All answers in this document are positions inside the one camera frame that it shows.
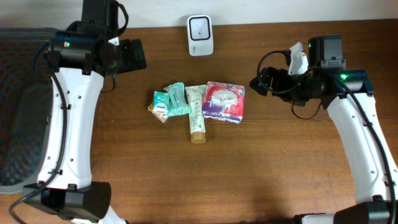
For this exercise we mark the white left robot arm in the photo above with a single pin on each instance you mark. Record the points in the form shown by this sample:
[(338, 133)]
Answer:
[(80, 58)]

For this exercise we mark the white barcode scanner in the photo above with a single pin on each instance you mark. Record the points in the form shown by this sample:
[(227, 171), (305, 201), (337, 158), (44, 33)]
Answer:
[(200, 35)]

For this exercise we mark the grey plastic basket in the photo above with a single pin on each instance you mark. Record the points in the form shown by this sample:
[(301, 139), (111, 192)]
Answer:
[(26, 104)]

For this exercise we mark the green wipes pack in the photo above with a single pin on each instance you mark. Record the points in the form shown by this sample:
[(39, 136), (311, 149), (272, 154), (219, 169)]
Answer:
[(178, 103)]

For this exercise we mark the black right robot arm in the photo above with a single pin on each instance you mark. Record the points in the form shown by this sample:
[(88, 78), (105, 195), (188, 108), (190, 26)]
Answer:
[(319, 72)]

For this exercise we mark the white Pantene tube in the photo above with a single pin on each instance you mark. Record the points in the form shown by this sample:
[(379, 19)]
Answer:
[(195, 96)]

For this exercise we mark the red purple tissue pack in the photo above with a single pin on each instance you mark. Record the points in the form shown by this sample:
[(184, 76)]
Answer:
[(224, 102)]

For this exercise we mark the orange tissue pack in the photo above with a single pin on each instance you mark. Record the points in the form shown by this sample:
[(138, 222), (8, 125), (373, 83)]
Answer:
[(162, 117)]

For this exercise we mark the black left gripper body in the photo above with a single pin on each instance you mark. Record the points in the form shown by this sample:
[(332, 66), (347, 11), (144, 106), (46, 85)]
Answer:
[(130, 56)]

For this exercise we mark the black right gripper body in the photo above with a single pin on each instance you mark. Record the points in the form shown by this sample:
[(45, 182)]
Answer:
[(280, 80)]

